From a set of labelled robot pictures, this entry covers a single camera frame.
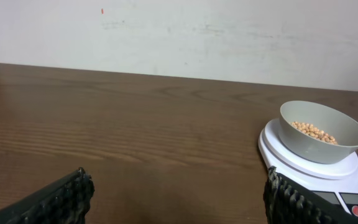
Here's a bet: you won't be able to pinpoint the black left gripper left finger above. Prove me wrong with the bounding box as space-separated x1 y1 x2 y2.
0 167 94 224

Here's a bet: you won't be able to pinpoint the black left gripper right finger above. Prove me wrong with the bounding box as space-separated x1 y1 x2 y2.
263 166 358 223

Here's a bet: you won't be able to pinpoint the white digital kitchen scale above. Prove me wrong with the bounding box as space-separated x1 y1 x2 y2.
257 118 358 222

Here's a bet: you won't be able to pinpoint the grey round bowl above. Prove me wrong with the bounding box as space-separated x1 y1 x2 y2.
278 101 358 164

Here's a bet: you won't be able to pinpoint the soybeans in grey bowl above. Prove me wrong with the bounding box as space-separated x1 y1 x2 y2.
291 121 338 145

